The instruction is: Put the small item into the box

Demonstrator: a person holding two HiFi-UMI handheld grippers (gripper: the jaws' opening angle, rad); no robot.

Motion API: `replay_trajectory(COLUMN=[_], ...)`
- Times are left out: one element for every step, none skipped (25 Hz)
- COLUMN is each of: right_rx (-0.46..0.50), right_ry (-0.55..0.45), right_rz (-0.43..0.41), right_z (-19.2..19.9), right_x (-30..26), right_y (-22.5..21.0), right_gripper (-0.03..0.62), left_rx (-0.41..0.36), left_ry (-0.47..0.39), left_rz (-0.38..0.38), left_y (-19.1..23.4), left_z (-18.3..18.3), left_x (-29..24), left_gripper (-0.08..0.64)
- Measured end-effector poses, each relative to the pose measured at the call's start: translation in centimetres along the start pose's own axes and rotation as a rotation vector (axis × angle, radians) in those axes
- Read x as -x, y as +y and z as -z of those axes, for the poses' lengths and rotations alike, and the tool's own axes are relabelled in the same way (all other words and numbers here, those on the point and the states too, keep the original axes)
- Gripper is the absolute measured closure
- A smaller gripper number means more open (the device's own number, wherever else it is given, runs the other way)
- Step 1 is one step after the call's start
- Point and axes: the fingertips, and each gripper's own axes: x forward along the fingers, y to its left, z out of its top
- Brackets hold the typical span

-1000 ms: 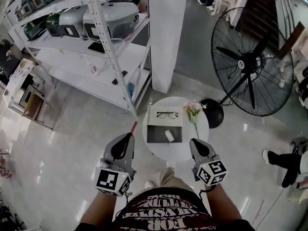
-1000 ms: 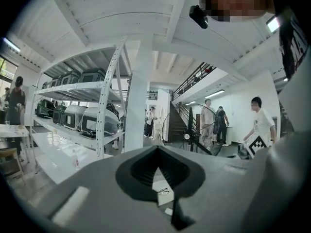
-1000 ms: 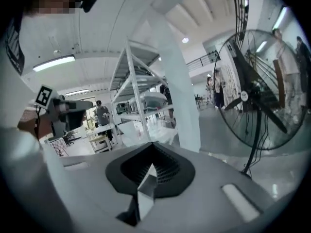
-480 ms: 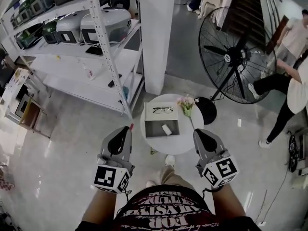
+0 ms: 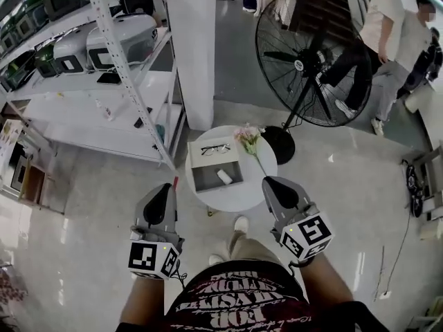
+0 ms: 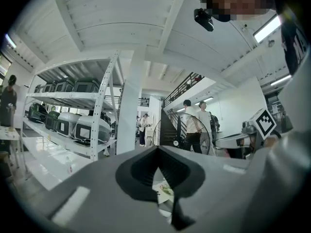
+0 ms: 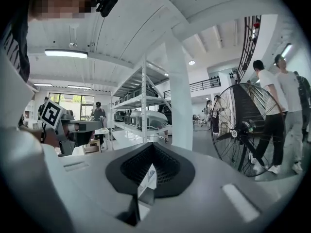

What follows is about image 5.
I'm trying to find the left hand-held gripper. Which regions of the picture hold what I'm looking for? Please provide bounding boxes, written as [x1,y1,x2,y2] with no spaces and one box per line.
[128,183,185,281]

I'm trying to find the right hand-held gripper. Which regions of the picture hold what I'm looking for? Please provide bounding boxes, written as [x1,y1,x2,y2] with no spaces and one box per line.
[261,176,336,263]

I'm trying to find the grey drawer box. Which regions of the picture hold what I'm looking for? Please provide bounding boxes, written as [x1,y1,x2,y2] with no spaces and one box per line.
[186,140,245,195]

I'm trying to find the person's right forearm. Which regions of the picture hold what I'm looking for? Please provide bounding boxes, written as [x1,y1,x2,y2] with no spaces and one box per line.
[299,254,354,306]

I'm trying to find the person's left forearm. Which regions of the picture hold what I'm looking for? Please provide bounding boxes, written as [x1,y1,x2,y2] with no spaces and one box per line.
[119,277,170,324]

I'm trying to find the round white side table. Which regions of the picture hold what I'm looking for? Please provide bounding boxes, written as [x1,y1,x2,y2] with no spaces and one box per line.
[185,125,278,217]

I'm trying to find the black standing fan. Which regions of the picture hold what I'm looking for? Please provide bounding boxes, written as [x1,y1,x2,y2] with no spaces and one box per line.
[255,0,373,165]

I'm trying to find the person's khaki trousers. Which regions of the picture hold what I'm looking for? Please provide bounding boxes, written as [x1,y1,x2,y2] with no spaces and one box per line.
[226,229,281,266]

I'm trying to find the pink flower bouquet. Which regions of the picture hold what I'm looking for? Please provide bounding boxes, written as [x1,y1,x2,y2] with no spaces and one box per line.
[233,122,269,178]

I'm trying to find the black eyeglasses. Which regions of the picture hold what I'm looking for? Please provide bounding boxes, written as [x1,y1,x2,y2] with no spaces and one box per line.
[200,142,232,157]

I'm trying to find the black remote control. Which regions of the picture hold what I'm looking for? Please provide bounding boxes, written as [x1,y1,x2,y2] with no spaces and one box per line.
[134,107,153,128]

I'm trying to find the clear plastic bottle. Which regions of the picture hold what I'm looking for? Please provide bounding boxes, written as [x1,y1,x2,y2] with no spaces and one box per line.
[93,98,115,121]

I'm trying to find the person's dark red printed shirt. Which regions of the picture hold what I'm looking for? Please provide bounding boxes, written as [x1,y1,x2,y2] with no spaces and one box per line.
[116,259,378,332]

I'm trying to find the white metal shelving rack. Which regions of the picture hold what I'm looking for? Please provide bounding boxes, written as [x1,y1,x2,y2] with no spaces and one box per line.
[0,0,188,171]

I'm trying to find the wooden chair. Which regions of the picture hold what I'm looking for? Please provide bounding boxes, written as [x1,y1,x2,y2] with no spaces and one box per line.
[19,154,66,214]

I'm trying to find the black bag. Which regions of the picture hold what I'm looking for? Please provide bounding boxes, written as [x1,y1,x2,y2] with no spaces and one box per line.
[404,164,425,217]

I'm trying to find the black tablet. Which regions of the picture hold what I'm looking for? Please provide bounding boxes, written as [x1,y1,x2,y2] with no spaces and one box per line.
[96,71,122,85]

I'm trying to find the grey shelf unit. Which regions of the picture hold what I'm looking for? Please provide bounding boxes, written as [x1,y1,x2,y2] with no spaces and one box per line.
[401,145,443,241]

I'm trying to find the small table with papers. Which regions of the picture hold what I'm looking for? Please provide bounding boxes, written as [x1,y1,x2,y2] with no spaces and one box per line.
[0,119,25,172]

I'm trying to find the white countertop appliance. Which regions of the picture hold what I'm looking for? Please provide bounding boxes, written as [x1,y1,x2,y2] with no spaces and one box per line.
[53,26,94,75]
[85,13,159,71]

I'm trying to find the green countertop appliance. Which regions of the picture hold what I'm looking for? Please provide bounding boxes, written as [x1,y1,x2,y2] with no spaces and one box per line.
[34,43,58,78]
[1,49,37,91]

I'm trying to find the dark wooden staircase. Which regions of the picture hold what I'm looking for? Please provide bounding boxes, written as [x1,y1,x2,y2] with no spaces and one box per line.
[289,0,364,37]

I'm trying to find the row of grey appliances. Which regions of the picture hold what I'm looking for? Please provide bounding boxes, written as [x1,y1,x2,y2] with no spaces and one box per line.
[0,0,91,51]

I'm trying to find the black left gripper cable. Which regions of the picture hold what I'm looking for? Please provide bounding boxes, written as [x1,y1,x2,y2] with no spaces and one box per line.
[171,261,188,290]

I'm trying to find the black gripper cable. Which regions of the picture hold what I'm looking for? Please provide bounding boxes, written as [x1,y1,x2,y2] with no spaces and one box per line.
[171,261,188,290]
[287,259,312,283]

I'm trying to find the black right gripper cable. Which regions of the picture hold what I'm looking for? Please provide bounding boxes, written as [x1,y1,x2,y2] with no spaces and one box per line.
[287,259,312,283]

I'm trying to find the pink floor wires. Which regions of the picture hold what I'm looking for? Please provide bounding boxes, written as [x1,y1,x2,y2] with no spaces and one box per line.
[373,246,387,299]

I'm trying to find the black floor cable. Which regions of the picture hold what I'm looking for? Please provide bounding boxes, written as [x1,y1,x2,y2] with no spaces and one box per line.
[382,214,413,293]

